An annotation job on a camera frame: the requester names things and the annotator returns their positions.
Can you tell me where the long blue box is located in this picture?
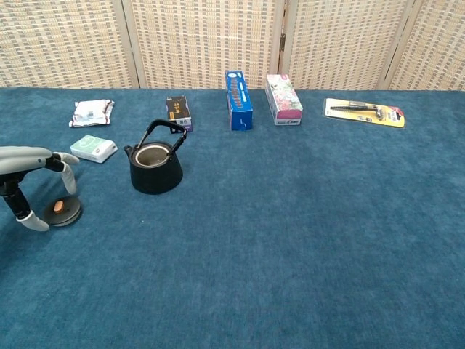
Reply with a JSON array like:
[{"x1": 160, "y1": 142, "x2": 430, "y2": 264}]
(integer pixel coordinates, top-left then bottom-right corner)
[{"x1": 225, "y1": 70, "x2": 254, "y2": 132}]

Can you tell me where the white crinkled foil packet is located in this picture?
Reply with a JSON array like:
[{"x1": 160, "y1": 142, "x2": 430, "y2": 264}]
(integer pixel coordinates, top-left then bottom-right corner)
[{"x1": 68, "y1": 98, "x2": 116, "y2": 129}]

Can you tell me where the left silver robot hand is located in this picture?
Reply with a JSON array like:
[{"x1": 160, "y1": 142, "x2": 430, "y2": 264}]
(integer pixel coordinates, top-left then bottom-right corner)
[{"x1": 0, "y1": 145, "x2": 81, "y2": 233}]

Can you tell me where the black cast iron teapot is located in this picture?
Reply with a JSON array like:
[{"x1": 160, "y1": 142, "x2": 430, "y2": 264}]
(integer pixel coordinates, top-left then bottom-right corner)
[{"x1": 123, "y1": 119, "x2": 188, "y2": 196}]

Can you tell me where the black teapot lid orange knob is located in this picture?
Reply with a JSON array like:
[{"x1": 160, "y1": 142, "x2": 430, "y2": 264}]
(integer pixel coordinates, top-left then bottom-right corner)
[{"x1": 44, "y1": 196, "x2": 83, "y2": 228}]

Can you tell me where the yellow razor blister pack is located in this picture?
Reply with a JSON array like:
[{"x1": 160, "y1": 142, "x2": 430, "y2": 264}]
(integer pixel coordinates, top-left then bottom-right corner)
[{"x1": 323, "y1": 97, "x2": 407, "y2": 129}]

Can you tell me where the pale green tissue pack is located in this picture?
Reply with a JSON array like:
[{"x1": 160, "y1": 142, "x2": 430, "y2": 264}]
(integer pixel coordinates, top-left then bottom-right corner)
[{"x1": 69, "y1": 134, "x2": 119, "y2": 164}]

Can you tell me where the floral pink white box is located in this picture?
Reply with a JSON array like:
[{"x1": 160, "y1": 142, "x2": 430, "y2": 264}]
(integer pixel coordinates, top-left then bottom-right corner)
[{"x1": 264, "y1": 73, "x2": 304, "y2": 127}]

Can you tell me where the blue table cloth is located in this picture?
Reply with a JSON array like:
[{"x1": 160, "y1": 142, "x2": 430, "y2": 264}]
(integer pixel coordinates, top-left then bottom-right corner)
[{"x1": 0, "y1": 87, "x2": 465, "y2": 349}]

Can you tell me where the small black box gold print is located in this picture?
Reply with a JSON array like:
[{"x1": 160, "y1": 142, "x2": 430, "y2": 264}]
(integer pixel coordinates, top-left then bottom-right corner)
[{"x1": 166, "y1": 95, "x2": 194, "y2": 133}]

